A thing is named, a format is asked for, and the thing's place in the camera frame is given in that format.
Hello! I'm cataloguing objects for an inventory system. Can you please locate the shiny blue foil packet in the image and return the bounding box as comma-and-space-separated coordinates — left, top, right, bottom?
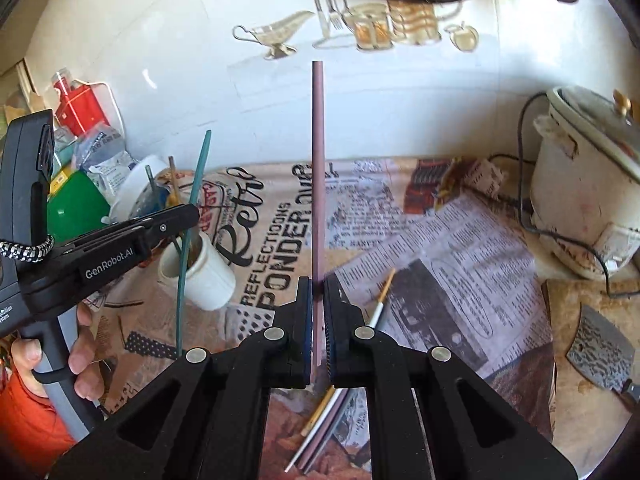
140, 182, 173, 218

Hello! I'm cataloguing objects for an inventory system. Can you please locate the green box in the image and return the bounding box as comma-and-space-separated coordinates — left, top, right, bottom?
45, 170, 113, 246

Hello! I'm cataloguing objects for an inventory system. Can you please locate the white cup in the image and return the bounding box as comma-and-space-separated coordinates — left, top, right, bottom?
157, 232, 237, 312

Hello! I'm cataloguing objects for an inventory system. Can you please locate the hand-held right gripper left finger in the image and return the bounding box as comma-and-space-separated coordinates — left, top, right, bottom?
47, 277, 314, 480

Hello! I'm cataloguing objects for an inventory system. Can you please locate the black white braided cable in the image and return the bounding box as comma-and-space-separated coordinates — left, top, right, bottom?
0, 236, 55, 265

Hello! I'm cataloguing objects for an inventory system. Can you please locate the person's left forearm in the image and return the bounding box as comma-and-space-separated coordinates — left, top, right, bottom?
0, 370, 77, 476

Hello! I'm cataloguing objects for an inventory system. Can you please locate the white printed pouch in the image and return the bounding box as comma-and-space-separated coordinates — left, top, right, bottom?
90, 157, 138, 196

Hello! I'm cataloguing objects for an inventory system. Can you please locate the newspaper print table cover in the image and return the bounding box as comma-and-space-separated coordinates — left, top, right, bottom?
85, 157, 558, 480

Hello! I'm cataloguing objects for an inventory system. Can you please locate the red tin box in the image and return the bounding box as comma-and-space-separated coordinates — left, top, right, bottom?
54, 85, 110, 137

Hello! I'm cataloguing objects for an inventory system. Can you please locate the kitchenware wall decal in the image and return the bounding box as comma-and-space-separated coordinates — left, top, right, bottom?
232, 0, 481, 61

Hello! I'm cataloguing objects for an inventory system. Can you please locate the patterned steel cleaver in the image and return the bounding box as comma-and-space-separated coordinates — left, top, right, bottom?
565, 304, 640, 406

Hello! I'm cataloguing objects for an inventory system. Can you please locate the white slow cooker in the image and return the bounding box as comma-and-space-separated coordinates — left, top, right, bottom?
520, 85, 640, 281

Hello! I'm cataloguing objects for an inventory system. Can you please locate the black power cord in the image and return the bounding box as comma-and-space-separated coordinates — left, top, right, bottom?
487, 91, 640, 301

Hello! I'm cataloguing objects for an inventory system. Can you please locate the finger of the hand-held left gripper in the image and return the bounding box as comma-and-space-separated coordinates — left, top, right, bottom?
52, 212, 201, 261
102, 203, 201, 231

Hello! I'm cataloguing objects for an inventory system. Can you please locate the brown chopstick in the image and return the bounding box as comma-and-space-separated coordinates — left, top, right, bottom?
168, 156, 185, 256

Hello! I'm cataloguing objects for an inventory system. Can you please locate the clear cup red label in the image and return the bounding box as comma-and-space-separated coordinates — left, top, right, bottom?
51, 69, 76, 96

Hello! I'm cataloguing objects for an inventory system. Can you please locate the person's left hand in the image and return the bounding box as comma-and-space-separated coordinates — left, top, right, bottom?
10, 306, 108, 403

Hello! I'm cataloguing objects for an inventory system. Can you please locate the pile of mixed chopsticks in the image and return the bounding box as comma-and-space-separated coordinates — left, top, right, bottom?
299, 385, 353, 473

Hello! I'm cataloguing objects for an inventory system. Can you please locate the blue white plastic bag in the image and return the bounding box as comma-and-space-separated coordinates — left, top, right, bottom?
75, 127, 126, 171

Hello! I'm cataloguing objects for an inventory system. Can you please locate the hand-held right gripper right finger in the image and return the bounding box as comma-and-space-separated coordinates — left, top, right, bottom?
323, 275, 577, 480

